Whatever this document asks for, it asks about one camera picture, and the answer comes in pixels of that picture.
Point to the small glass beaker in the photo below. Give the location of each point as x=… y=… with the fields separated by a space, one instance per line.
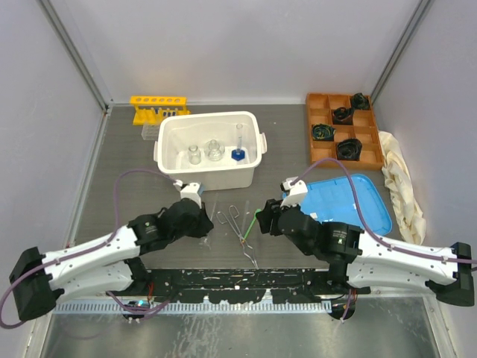
x=194 y=154

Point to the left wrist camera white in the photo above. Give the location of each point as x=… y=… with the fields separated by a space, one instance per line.
x=191 y=191

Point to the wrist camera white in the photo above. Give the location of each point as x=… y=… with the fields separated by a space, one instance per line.
x=295 y=191
x=191 y=191

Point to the blue handled brush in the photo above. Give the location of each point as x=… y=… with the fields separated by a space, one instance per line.
x=238 y=153

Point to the green plastic spatula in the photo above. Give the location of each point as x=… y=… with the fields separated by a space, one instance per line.
x=250 y=227

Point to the clear acrylic tube rack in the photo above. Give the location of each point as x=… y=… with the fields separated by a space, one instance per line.
x=150 y=132

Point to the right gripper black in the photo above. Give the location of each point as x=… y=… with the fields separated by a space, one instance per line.
x=271 y=209

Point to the orange compartment tray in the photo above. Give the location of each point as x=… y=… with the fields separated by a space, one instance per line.
x=343 y=126

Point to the metal crucible tongs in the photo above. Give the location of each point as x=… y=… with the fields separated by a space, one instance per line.
x=230 y=218

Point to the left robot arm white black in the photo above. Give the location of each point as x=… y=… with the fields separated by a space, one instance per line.
x=110 y=263

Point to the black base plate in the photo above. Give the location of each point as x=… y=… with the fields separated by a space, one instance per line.
x=234 y=286

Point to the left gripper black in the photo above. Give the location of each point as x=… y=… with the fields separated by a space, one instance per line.
x=205 y=224

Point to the white slotted cable duct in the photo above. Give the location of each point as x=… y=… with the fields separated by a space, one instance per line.
x=106 y=306

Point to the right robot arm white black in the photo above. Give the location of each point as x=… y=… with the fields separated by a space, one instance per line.
x=359 y=261

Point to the yellow test tube rack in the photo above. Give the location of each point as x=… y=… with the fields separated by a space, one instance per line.
x=152 y=110

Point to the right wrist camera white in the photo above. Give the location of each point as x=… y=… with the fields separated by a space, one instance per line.
x=295 y=191

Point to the glass funnel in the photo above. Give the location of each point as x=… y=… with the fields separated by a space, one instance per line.
x=214 y=150

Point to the white plastic bin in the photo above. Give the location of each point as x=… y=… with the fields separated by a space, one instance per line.
x=177 y=133

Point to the cream cloth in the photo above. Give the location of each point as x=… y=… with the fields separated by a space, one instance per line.
x=411 y=223

